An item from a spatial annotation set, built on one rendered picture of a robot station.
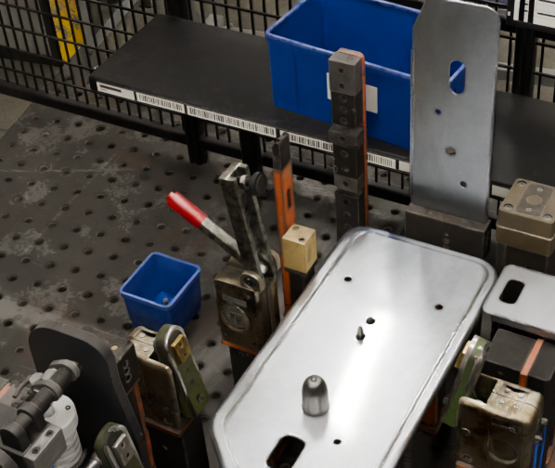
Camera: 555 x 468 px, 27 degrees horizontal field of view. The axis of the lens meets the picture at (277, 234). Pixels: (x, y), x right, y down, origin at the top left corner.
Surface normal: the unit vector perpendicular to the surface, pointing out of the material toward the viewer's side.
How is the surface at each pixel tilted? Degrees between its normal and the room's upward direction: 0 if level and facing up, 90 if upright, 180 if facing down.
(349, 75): 90
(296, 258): 90
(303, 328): 0
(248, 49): 0
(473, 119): 90
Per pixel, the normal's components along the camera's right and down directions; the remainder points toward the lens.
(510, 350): -0.07, -0.75
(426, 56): -0.47, 0.60
